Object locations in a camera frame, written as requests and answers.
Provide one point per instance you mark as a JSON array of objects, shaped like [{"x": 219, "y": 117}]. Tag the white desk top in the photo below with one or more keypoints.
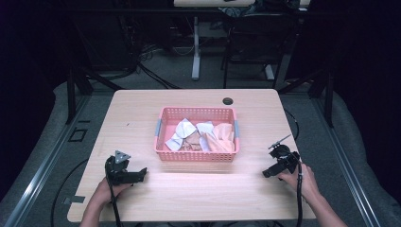
[{"x": 214, "y": 3}]

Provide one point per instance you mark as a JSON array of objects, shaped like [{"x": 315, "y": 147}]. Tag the narrow white paper strip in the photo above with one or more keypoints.
[{"x": 204, "y": 144}]

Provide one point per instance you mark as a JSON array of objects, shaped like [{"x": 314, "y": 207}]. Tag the black metal stand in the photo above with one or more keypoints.
[
  {"x": 327, "y": 94},
  {"x": 72, "y": 94}
]

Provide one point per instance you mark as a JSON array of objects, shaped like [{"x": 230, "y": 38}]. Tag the black chair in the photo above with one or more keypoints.
[{"x": 255, "y": 34}]

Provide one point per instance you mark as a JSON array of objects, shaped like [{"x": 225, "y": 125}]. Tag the short white desk foot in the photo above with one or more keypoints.
[{"x": 269, "y": 72}]

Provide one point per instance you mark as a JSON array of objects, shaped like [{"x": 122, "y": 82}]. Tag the person's right hand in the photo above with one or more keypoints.
[{"x": 307, "y": 183}]

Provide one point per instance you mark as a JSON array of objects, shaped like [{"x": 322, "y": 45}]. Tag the white flat paper piece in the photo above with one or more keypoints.
[{"x": 205, "y": 127}]

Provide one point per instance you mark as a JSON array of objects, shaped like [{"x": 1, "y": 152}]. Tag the orange crumpled cloth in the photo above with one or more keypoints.
[{"x": 222, "y": 138}]

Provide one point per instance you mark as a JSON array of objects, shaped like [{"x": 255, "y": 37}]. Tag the brown crumpled paper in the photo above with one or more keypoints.
[{"x": 191, "y": 142}]

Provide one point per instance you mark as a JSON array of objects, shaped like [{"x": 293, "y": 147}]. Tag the aluminium floor rail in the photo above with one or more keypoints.
[
  {"x": 346, "y": 160},
  {"x": 47, "y": 160}
]

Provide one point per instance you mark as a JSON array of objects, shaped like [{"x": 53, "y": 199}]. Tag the white desk leg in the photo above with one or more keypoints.
[{"x": 196, "y": 50}]

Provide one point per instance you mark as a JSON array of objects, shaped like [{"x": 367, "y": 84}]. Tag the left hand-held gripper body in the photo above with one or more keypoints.
[{"x": 116, "y": 167}]

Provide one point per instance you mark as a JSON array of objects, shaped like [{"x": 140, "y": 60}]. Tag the small white crumpled paper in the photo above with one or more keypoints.
[{"x": 174, "y": 143}]

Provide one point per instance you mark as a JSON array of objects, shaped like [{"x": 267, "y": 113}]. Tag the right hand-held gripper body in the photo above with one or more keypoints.
[{"x": 285, "y": 157}]

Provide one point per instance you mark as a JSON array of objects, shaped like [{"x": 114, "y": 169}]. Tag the grey tape strip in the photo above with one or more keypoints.
[{"x": 75, "y": 199}]

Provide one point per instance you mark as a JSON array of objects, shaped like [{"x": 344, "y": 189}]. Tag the pink plastic basket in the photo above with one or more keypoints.
[{"x": 195, "y": 156}]

